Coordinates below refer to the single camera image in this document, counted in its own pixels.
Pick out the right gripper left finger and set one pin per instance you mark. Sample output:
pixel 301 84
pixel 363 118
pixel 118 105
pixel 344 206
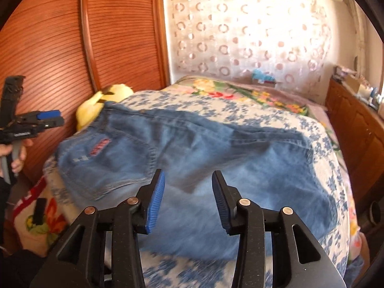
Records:
pixel 153 194

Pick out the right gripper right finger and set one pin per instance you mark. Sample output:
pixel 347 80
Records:
pixel 226 201

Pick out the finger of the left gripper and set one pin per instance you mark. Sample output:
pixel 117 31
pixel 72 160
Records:
pixel 42 124
pixel 45 115

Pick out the blue denim jeans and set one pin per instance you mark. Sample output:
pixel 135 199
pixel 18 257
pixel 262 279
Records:
pixel 121 150

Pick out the yellow Pikachu plush toy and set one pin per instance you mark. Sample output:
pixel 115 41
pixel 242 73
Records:
pixel 90 109

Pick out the wooden louvered wardrobe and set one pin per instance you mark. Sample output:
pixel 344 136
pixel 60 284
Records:
pixel 69 49

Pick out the colourful floral bed sheet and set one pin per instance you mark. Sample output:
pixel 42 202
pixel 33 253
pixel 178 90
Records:
pixel 249 92

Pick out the cardboard box with teal cloth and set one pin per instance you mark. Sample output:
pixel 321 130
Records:
pixel 262 79

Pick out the wooden side cabinet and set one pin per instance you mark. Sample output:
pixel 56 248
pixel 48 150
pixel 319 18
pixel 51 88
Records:
pixel 359 131

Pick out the circle patterned sheer curtain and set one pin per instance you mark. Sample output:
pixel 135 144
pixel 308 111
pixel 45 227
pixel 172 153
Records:
pixel 237 40

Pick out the cardboard box on cabinet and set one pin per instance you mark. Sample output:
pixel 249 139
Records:
pixel 354 83

